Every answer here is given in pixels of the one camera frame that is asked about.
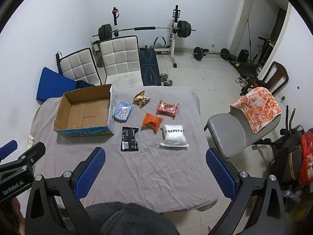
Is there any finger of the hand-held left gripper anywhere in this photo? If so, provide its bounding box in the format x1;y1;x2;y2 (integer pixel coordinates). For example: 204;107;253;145
0;142;46;174
0;140;18;162

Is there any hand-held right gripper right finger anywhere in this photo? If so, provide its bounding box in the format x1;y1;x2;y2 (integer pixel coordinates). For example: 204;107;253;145
206;148;286;235

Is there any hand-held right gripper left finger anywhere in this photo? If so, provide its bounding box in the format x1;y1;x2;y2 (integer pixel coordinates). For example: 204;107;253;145
25;147;106;235

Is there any black snack packet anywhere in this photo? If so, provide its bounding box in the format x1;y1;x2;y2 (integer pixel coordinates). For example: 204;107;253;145
120;127;139;152

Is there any cardboard box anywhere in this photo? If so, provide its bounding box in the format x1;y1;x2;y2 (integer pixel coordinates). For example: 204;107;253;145
54;84;115;137

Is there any white soft packet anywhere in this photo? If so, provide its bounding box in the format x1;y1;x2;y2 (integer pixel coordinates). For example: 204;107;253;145
160;124;189;148

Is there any light blue snack packet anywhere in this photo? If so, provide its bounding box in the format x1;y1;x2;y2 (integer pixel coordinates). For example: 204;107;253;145
114;102;133;122

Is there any orange snack packet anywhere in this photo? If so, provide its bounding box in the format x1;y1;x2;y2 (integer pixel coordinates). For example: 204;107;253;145
142;113;163;134

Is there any red snack packet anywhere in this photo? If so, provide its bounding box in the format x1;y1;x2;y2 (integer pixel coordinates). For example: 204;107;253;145
156;99;179;119

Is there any yellow snack packet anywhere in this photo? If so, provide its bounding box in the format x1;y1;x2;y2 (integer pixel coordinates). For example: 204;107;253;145
133;90;150;109

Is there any person's left forearm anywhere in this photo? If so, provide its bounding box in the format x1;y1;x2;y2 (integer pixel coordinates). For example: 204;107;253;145
0;197;26;235

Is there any grey seat chair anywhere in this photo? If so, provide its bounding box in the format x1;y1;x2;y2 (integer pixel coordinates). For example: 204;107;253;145
205;108;282;158

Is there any grey table cloth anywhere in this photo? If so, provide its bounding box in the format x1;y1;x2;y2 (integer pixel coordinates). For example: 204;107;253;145
31;86;219;213

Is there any dark fleece clothing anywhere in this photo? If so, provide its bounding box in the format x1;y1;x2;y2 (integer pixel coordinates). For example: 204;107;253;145
84;202;180;235

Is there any blue folded mat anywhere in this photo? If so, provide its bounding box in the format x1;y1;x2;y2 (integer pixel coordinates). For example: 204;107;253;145
36;67;77;102

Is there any orange patterned towel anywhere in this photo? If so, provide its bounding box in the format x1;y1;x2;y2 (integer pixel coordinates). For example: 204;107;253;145
230;87;282;135

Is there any dark blue cloth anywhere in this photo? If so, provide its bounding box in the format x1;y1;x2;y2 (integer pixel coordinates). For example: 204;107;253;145
75;80;94;90

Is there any red plastic bag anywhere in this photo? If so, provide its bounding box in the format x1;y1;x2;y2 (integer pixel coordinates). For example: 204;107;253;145
299;131;313;185

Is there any pair of white shoes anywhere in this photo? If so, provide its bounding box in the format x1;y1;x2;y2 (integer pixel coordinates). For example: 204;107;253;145
235;77;250;87

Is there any black umbrella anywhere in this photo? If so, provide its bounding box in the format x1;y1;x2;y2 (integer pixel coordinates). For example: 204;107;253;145
56;52;63;75

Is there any white padded chair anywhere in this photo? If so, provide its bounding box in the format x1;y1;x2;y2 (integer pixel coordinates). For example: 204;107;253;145
99;35;142;86
59;48;102;87

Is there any dark wooden chair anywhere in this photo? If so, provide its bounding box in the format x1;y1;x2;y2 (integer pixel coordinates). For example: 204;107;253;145
241;61;289;97

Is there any black speaker box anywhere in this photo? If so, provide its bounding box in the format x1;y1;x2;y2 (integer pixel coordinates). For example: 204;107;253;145
238;49;250;62

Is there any short barbell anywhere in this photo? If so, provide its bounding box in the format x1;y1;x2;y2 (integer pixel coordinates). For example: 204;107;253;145
191;46;230;61

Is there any black weight bench pad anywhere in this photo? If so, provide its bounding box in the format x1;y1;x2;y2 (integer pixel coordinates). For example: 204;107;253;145
139;49;161;87

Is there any black kick scooter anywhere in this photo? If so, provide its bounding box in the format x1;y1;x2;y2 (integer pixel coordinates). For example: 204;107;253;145
252;37;272;63

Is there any white barbell rack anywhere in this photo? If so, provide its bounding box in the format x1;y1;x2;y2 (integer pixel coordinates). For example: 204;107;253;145
111;5;181;68

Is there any grey ab trainer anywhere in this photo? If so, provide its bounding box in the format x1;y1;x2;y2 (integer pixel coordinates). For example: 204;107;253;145
154;35;168;49

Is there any white door frame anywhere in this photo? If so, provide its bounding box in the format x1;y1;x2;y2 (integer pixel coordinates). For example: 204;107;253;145
230;0;292;61

